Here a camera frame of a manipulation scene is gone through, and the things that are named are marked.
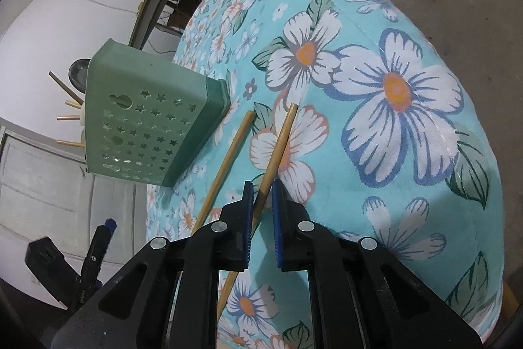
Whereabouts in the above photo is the green plastic utensil holder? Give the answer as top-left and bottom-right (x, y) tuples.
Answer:
(84, 39), (232, 188)

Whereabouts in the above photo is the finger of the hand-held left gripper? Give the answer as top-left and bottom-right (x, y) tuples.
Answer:
(25, 236), (81, 311)
(76, 218), (119, 314)

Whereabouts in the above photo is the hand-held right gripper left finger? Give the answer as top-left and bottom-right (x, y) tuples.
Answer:
(51, 181), (256, 349)

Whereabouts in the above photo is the white panel door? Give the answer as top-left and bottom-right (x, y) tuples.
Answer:
(0, 128), (148, 277)

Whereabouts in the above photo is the tan bamboo chopstick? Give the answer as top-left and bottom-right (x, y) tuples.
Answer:
(216, 103), (300, 318)
(192, 111), (256, 235)

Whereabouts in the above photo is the metal spoon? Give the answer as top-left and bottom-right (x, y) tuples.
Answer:
(69, 59), (91, 91)

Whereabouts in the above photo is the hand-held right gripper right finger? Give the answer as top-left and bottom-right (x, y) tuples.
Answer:
(272, 179), (483, 349)

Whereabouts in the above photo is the floral blue blanket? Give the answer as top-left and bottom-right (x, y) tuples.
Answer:
(145, 0), (506, 349)

